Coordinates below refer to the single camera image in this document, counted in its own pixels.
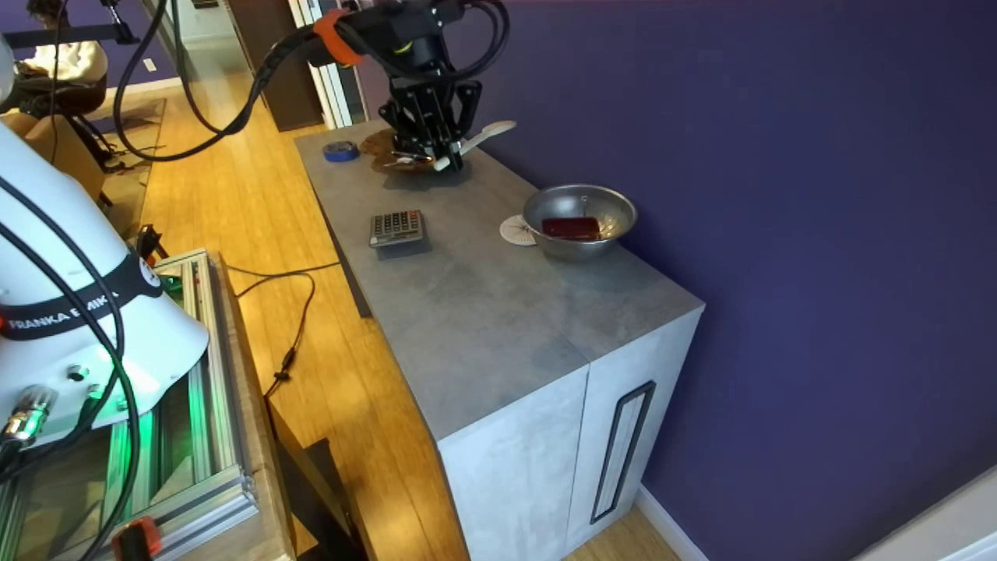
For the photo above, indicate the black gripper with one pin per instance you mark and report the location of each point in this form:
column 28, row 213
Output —
column 430, row 103

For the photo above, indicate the silver metal bowl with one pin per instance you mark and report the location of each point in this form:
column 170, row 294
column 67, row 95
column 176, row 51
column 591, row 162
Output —
column 579, row 249

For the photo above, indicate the grey calculator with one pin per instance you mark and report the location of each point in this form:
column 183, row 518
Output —
column 398, row 231

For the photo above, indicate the blue tape roll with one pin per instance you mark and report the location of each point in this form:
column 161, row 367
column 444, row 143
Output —
column 339, row 154

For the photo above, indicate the dark red object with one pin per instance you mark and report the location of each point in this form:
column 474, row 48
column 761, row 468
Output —
column 569, row 230

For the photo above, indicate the grey concrete-look cabinet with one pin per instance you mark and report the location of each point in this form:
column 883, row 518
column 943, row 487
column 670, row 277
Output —
column 486, row 314

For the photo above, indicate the dark brown door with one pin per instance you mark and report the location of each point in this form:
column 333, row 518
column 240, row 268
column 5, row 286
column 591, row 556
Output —
column 271, row 62

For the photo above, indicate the black stool with tan seat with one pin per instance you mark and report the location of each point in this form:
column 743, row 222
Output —
column 62, row 79

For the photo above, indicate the white door frame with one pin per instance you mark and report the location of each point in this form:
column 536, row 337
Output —
column 333, row 87

